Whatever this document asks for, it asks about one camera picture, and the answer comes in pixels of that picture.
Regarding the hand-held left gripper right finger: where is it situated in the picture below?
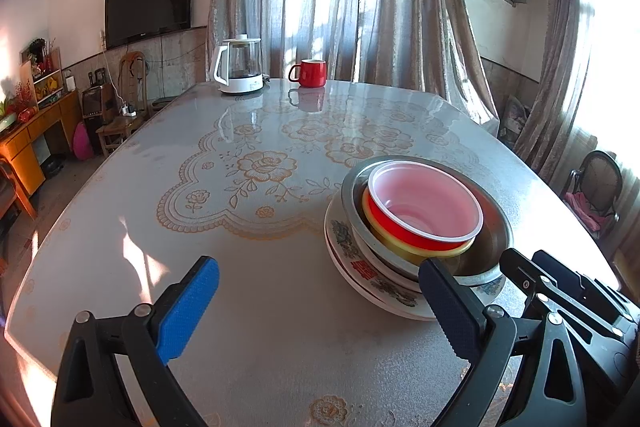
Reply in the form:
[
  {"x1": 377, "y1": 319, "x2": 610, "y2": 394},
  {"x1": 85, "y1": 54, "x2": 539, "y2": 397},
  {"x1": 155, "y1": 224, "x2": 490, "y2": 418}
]
[{"x1": 417, "y1": 258, "x2": 588, "y2": 427}]

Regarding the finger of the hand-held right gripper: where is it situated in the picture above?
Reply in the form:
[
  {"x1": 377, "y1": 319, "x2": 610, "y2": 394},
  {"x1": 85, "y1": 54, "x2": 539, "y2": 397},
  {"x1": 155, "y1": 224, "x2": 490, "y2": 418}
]
[
  {"x1": 531, "y1": 250, "x2": 588, "y2": 293},
  {"x1": 499, "y1": 248, "x2": 556, "y2": 308}
]

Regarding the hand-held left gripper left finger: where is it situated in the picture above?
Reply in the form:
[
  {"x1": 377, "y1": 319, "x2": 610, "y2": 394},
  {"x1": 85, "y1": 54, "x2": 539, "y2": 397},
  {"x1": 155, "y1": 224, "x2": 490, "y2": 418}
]
[{"x1": 50, "y1": 255, "x2": 221, "y2": 427}]

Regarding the stainless steel bowl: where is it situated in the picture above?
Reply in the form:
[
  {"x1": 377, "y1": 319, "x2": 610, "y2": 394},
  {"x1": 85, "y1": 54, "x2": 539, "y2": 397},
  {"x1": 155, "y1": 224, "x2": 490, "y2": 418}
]
[{"x1": 341, "y1": 155, "x2": 515, "y2": 283}]

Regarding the yellow plastic bowl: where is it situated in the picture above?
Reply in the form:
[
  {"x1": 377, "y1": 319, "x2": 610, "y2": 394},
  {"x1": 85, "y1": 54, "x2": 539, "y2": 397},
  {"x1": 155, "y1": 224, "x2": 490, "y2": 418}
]
[{"x1": 362, "y1": 189, "x2": 473, "y2": 265}]

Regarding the red plastic bowl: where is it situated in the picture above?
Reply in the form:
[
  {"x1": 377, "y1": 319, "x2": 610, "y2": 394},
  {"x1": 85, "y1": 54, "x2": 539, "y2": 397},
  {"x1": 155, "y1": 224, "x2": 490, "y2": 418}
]
[{"x1": 366, "y1": 161, "x2": 485, "y2": 254}]

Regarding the white printed ceramic plate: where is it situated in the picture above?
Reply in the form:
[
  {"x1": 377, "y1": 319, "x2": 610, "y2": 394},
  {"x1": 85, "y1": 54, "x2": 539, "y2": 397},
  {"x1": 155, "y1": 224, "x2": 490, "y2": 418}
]
[{"x1": 324, "y1": 199, "x2": 507, "y2": 322}]

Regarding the pink cloth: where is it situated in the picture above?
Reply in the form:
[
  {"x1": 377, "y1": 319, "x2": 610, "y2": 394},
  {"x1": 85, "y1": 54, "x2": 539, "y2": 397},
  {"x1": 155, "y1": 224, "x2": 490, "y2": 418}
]
[{"x1": 565, "y1": 192, "x2": 613, "y2": 230}]

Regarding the lace patterned tablecloth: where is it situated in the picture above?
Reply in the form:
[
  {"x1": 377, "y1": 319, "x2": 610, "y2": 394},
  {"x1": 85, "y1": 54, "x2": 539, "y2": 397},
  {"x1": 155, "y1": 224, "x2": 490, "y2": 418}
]
[{"x1": 5, "y1": 79, "x2": 621, "y2": 427}]

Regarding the dark cane back chair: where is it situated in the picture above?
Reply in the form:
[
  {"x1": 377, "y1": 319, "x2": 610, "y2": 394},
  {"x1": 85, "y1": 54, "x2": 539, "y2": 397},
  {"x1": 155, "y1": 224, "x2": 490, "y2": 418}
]
[{"x1": 565, "y1": 150, "x2": 626, "y2": 238}]

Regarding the wooden chair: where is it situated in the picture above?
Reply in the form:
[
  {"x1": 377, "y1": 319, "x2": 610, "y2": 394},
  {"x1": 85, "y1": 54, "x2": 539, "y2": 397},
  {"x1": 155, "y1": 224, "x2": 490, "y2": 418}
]
[{"x1": 96, "y1": 52, "x2": 151, "y2": 158}]

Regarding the pink bag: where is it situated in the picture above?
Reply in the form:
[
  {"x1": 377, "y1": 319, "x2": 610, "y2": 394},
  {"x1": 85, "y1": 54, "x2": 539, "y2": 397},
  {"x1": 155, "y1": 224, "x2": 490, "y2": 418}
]
[{"x1": 73, "y1": 123, "x2": 93, "y2": 160}]

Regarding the beige side window curtain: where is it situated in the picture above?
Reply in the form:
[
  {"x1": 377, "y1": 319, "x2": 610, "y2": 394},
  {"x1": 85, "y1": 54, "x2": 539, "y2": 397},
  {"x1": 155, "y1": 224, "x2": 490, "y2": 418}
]
[{"x1": 515, "y1": 0, "x2": 608, "y2": 188}]

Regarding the black speaker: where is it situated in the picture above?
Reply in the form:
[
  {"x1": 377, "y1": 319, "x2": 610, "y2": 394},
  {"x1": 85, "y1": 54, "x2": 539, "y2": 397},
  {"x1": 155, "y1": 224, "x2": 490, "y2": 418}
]
[{"x1": 81, "y1": 83, "x2": 108, "y2": 140}]

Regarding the bright window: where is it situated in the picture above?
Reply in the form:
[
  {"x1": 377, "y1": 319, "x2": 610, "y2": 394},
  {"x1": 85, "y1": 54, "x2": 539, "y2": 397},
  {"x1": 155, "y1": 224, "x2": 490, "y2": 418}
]
[{"x1": 572, "y1": 0, "x2": 640, "y2": 148}]

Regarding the orange wooden cabinet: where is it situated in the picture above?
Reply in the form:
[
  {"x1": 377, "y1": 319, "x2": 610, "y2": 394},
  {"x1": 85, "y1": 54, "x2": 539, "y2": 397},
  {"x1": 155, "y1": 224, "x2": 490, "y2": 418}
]
[{"x1": 0, "y1": 89, "x2": 83, "y2": 198}]

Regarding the white glass electric kettle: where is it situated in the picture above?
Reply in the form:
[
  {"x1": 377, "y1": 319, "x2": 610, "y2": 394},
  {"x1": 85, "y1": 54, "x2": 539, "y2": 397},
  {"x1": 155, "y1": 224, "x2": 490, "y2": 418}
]
[{"x1": 209, "y1": 34, "x2": 266, "y2": 95}]

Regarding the red mug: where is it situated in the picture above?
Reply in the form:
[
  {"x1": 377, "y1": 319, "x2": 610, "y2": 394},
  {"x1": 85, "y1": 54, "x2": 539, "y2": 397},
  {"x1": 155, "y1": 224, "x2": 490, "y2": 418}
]
[{"x1": 288, "y1": 59, "x2": 328, "y2": 88}]

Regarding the white open shelf box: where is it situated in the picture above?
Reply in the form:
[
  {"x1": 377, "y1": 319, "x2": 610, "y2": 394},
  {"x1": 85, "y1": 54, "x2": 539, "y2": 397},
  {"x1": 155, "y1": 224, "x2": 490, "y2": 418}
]
[{"x1": 20, "y1": 47, "x2": 66, "y2": 102}]

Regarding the black flat television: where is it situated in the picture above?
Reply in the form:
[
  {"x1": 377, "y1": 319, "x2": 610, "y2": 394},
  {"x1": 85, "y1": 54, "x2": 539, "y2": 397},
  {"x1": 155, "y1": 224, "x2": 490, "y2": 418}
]
[{"x1": 104, "y1": 0, "x2": 194, "y2": 50}]

